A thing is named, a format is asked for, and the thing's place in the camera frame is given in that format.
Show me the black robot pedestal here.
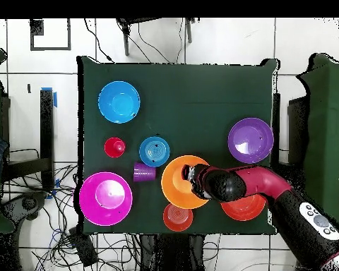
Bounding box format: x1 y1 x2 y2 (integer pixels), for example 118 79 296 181
139 233 207 271

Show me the small blue bowl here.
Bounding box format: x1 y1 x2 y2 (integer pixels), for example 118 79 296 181
138 136 171 168

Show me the purple cup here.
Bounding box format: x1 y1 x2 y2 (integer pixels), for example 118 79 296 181
133 161 157 183

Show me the large orange bowl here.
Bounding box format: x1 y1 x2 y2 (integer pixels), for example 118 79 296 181
160 155 213 210

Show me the black camera tripod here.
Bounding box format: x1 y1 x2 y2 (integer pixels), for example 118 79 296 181
115 18 197 56

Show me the large blue bowl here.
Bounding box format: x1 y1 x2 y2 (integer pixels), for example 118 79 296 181
97 80 141 124

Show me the dark green table cloth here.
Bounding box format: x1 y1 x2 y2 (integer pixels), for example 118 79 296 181
76 55 278 236

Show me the grey square floor frame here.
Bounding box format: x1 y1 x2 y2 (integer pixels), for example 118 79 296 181
30 18 72 52

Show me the black metal stand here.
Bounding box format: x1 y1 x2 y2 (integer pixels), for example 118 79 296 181
2 88 56 193

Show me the small red-orange bowl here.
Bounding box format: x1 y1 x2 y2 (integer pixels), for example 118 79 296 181
162 202 194 232

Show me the wide purple bowl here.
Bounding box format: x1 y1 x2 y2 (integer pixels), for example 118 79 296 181
227 117 275 164

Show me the large pink bowl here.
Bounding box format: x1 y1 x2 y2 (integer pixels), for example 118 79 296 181
78 171 133 227

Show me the red cup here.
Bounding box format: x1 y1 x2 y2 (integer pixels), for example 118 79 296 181
103 137 127 159

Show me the black power strip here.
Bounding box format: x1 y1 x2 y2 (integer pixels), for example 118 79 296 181
68 227 99 267

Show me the wide red-orange bowl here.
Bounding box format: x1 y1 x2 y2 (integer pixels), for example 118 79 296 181
220 193 267 222

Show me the cable bundle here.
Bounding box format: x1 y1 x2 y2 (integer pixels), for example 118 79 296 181
5 163 142 271

